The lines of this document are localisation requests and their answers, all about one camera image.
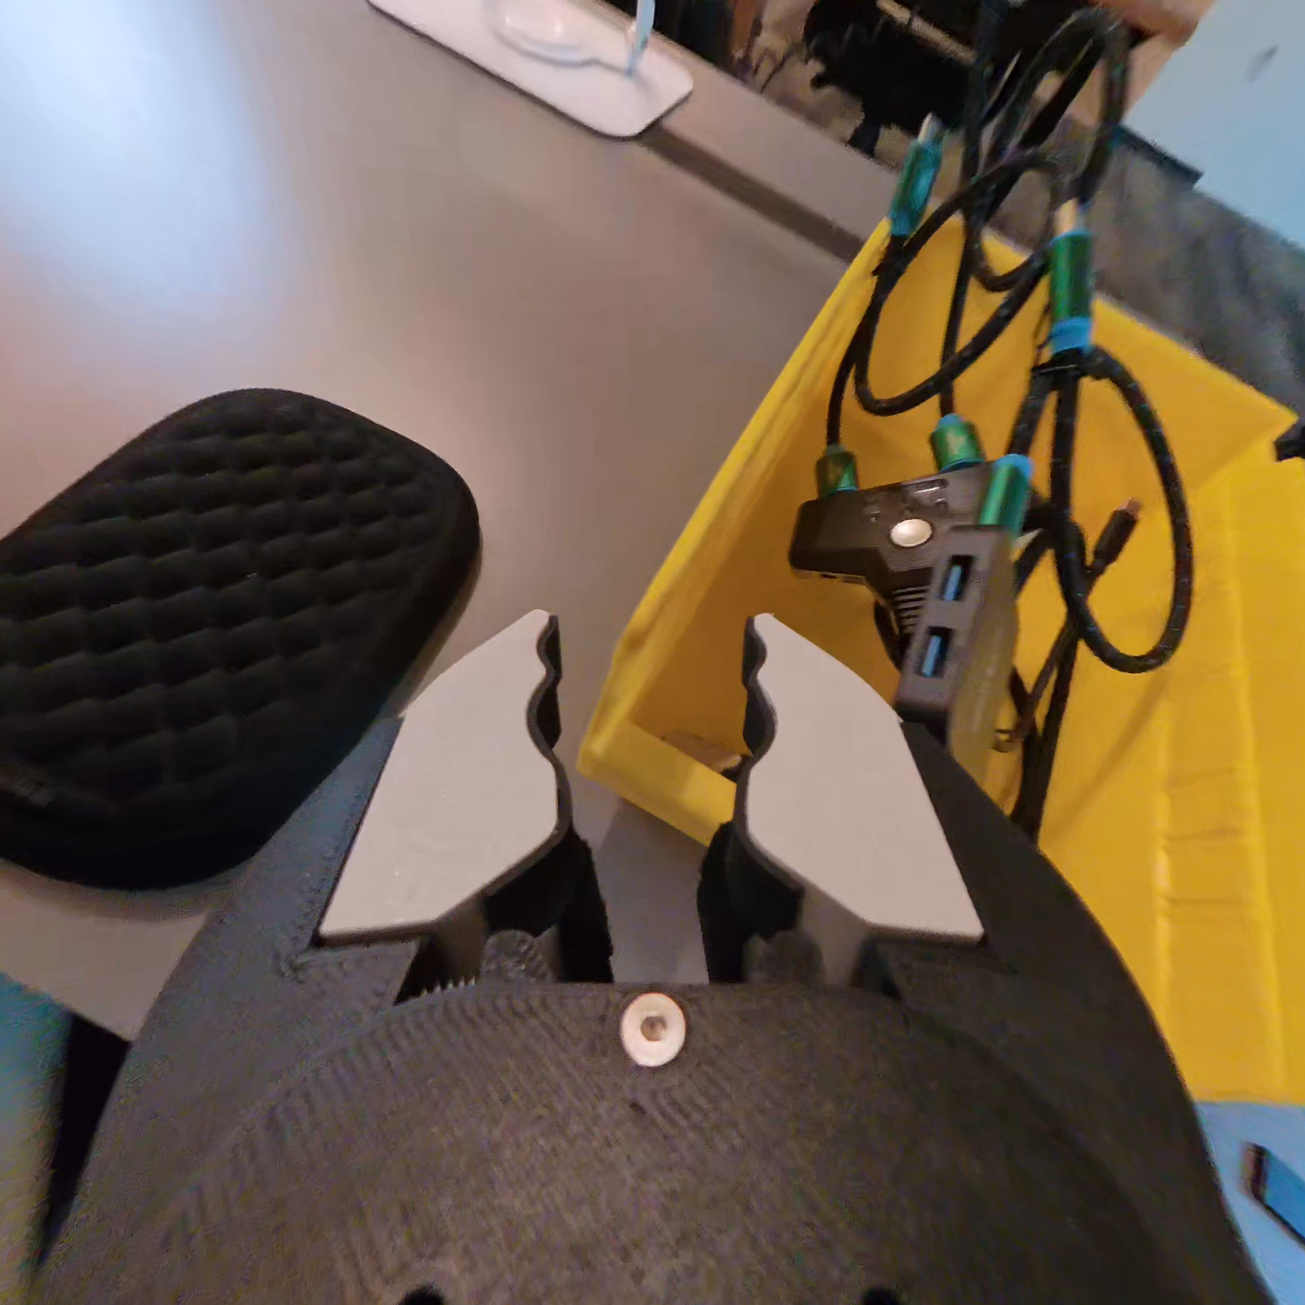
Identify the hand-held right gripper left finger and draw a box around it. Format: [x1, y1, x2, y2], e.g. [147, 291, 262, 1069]
[318, 609, 613, 981]

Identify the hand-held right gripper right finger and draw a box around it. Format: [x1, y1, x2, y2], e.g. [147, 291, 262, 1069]
[699, 614, 985, 981]

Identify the black usb hub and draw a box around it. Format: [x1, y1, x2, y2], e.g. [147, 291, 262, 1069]
[895, 530, 1020, 754]

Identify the yellow plastic bin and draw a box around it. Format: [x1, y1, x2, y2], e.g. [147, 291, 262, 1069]
[578, 215, 1305, 1103]

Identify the black usb-c cable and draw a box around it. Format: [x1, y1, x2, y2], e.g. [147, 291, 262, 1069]
[1003, 498, 1145, 849]

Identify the black wrist rest pad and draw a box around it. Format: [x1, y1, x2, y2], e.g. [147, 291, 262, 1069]
[0, 387, 483, 891]

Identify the black hdmi switch box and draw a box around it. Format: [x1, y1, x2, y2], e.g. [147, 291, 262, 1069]
[789, 471, 996, 603]

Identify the green plug hdmi cable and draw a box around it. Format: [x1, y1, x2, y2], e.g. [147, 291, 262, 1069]
[831, 0, 1135, 501]
[923, 204, 1194, 676]

